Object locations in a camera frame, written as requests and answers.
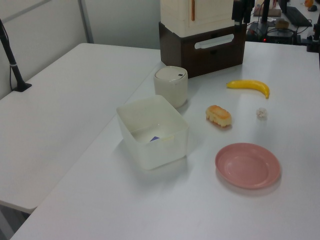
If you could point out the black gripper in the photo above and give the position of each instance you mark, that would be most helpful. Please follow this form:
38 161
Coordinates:
242 7

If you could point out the toasted bread piece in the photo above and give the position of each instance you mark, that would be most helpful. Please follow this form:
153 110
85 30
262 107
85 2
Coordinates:
218 116

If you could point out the pink plate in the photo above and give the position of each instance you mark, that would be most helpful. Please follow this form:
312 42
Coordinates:
247 166

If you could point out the cream plastic storage box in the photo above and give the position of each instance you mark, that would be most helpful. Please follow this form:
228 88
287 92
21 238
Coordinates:
207 15

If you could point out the black equipment with red light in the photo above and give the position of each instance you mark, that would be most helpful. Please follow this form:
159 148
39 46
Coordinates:
277 36

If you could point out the brown tape roll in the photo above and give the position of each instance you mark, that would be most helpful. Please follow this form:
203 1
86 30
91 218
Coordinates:
282 23

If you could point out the dark brown drawer box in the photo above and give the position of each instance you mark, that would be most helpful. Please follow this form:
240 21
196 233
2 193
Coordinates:
215 60

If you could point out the black laptop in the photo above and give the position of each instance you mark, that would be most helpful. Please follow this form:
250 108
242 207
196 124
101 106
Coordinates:
296 15

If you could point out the yellow banana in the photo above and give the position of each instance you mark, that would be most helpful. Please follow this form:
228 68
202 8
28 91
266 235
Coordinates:
250 84

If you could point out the orange object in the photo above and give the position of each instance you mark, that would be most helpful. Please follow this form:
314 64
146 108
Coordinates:
310 2

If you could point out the black computer mouse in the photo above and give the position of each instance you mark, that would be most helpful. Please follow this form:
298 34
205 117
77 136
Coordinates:
313 8

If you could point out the crumpled clear wrapper ball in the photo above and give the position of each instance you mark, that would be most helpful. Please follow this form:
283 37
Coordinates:
261 113

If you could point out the cream lidded trash can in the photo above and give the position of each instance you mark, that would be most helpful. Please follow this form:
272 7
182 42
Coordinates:
172 92

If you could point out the white open plastic bin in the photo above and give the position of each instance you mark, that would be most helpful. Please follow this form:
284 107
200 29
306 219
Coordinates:
160 155

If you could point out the black pole stand with base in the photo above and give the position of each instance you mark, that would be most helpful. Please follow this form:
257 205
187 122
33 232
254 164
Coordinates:
12 63

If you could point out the black upright post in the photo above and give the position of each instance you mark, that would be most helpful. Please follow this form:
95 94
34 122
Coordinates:
265 10

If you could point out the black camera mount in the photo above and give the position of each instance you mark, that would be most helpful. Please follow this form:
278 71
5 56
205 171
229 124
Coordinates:
315 32

